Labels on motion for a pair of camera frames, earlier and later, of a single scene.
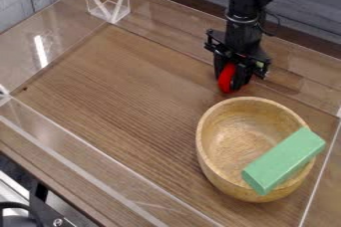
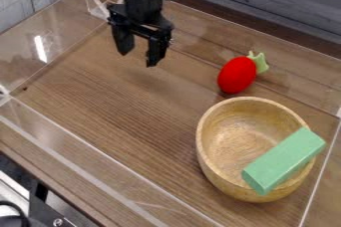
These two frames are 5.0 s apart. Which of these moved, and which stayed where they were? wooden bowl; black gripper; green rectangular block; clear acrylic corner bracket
Moved: black gripper
Stayed: wooden bowl; green rectangular block; clear acrylic corner bracket
